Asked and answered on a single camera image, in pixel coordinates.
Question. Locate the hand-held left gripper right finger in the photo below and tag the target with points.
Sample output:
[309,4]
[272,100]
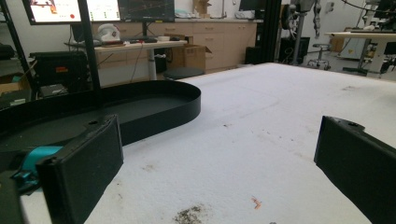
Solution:
[358,161]

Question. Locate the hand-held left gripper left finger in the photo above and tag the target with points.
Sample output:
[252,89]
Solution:
[81,168]

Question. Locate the teal plastic clip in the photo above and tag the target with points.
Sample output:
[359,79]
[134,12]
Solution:
[31,166]

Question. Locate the black oval tray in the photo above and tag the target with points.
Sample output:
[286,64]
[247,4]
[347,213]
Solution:
[146,109]

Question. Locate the black equipment case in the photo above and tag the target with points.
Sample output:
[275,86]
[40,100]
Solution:
[59,67]

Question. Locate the small orange scrap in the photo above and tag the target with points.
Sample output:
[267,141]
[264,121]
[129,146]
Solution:
[256,202]

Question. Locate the metal rolling stool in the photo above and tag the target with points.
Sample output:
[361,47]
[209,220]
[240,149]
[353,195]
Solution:
[320,57]

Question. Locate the black metal stand pole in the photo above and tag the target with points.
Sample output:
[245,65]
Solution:
[90,49]

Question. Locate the white standing table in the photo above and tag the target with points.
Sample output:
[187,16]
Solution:
[370,40]

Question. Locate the light wooden desk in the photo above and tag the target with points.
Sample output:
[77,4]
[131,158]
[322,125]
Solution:
[140,46]

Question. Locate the white helmet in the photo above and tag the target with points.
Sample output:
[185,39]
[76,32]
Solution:
[108,32]

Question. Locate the black keyboard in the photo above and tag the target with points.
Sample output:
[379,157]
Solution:
[140,39]

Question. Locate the grey robot stand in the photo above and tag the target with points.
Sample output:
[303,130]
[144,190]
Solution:
[299,28]

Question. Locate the white bowl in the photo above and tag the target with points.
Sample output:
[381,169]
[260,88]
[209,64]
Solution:
[163,38]

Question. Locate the cardboard box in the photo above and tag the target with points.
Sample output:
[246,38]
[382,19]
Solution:
[189,56]

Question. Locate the large monitor screen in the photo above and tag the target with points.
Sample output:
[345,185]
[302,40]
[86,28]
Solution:
[59,11]

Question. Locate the dark monitor screen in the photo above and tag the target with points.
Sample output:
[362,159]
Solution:
[146,10]

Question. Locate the wooden cabinet row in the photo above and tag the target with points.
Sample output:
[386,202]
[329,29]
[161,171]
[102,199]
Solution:
[218,40]

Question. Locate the black metal frame post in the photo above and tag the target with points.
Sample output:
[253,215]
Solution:
[270,31]

